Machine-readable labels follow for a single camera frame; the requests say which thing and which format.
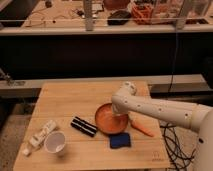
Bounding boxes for blue sponge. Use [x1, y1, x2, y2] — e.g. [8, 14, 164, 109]
[109, 133, 131, 149]

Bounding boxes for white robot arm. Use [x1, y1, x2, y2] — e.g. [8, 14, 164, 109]
[111, 82, 213, 171]

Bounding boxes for grey metal post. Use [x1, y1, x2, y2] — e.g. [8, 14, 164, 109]
[83, 0, 93, 31]
[175, 0, 193, 30]

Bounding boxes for grey metal post right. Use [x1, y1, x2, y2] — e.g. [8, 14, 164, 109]
[175, 0, 193, 30]

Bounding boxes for black striped cylinder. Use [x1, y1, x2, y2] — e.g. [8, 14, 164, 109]
[70, 116, 98, 137]

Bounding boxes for white tube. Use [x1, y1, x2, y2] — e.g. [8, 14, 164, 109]
[22, 120, 57, 156]

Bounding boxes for white plastic cup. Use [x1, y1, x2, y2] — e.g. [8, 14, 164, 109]
[44, 131, 66, 156]

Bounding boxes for black object on bench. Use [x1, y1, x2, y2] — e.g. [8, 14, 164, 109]
[107, 10, 131, 25]

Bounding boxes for orange crate on bench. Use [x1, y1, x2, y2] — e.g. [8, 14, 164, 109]
[131, 5, 152, 25]

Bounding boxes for black floor cables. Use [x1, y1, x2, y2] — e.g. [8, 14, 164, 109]
[159, 122, 201, 171]

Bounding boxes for orange carrot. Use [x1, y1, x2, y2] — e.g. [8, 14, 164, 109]
[129, 117, 154, 137]

